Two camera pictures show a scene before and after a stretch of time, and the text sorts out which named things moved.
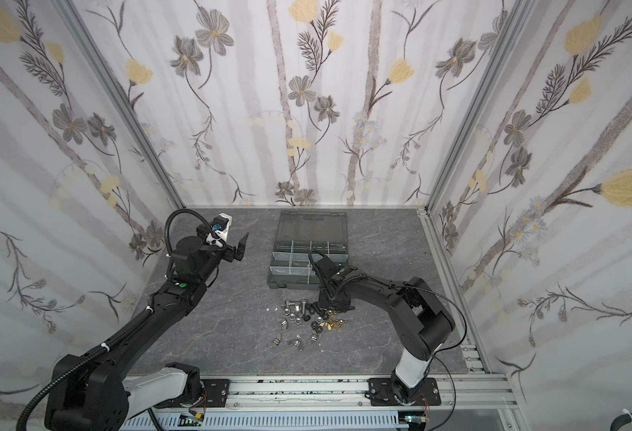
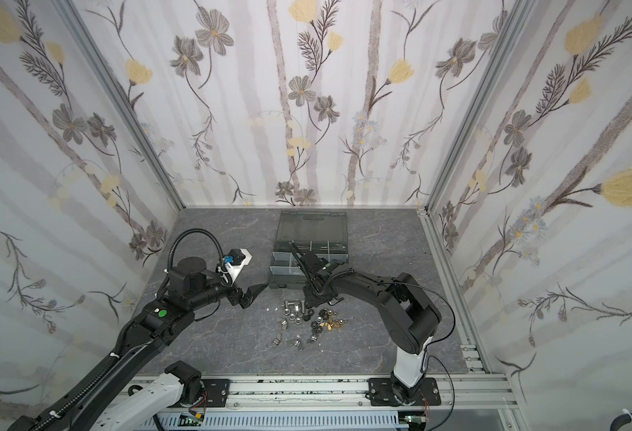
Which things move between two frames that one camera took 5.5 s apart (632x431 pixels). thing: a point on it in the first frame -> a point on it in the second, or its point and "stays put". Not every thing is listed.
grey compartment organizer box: [298, 233] stays put
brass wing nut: [337, 323] stays put
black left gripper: [230, 253] -> [235, 296]
